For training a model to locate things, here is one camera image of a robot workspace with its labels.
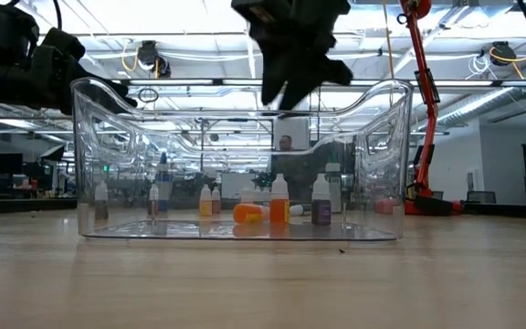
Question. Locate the large blue food coloring bottle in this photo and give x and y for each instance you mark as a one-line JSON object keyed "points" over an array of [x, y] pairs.
{"points": [[164, 192]]}

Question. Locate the clear plastic bin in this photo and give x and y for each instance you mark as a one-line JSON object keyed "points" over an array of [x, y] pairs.
{"points": [[245, 137]]}

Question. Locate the black computer monitor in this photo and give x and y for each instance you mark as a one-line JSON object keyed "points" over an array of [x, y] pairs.
{"points": [[6, 163]]}

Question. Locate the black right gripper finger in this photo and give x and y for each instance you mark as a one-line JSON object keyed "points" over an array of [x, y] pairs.
{"points": [[308, 73], [273, 73]]}

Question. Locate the black mesh chair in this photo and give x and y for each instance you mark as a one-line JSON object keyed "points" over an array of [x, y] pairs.
{"points": [[480, 197]]}

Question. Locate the black aluminium table frame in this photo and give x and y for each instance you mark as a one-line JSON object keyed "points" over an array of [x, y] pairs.
{"points": [[16, 206]]}

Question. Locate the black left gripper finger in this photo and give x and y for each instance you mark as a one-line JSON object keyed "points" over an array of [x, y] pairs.
{"points": [[103, 98]]}

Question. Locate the red articulated desk lamp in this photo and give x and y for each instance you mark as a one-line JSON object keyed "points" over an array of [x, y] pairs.
{"points": [[423, 169]]}

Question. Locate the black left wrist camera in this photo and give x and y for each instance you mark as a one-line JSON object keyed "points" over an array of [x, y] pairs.
{"points": [[59, 45]]}

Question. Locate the small orange food coloring bottle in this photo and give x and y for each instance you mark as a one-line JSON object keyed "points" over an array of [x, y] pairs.
{"points": [[205, 208], [153, 205], [216, 205], [279, 210], [249, 214]]}

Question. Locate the whiteboard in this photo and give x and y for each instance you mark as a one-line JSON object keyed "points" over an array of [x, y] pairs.
{"points": [[238, 185]]}

